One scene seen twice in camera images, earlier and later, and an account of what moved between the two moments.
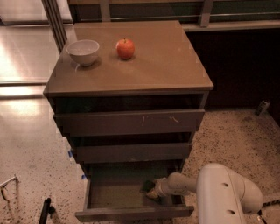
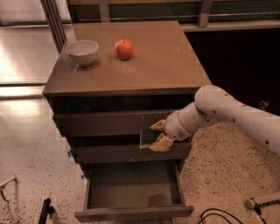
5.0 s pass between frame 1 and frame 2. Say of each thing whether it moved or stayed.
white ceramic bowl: stayed
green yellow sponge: moved
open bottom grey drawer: stayed
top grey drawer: stayed
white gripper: moved
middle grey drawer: stayed
